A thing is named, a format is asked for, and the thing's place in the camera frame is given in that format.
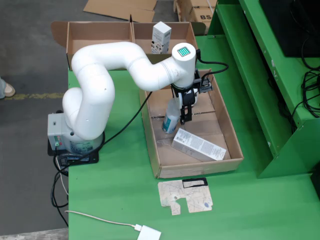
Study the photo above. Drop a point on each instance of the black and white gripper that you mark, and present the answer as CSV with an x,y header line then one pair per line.
x,y
186,96

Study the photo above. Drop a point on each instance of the translucent bottle with teal label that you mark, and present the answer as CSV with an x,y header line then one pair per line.
x,y
170,122

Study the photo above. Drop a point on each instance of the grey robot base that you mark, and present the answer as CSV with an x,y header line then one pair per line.
x,y
56,130

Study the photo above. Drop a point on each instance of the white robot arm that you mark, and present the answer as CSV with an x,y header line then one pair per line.
x,y
95,100

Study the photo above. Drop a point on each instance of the long white printed box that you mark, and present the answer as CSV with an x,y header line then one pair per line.
x,y
200,146

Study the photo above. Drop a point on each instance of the shallow cardboard tray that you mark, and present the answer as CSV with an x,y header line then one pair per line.
x,y
200,165

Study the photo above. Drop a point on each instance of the white box with black pattern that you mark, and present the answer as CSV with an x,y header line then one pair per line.
x,y
160,35

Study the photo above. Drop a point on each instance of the divided cardboard box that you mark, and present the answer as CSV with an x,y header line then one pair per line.
x,y
100,32

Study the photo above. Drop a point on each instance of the brown cardboard with flaps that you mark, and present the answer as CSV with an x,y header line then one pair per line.
x,y
120,7

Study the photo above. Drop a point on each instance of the green metal shelf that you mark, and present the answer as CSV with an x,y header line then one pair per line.
x,y
250,75

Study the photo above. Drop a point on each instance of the flattened patterned paper carton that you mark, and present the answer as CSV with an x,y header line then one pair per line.
x,y
195,197

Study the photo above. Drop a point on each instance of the brown carton with printed letters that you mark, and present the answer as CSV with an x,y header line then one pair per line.
x,y
202,16

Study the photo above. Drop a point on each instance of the white adapter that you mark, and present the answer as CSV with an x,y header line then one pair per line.
x,y
150,233

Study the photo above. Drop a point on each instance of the black monitor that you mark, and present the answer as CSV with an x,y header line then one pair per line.
x,y
295,25

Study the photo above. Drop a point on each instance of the beige shoe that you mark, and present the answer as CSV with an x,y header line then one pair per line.
x,y
10,90

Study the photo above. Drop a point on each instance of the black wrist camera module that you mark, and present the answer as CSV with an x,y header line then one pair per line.
x,y
206,86

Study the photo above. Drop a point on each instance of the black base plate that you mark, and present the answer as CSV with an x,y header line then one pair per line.
x,y
92,158

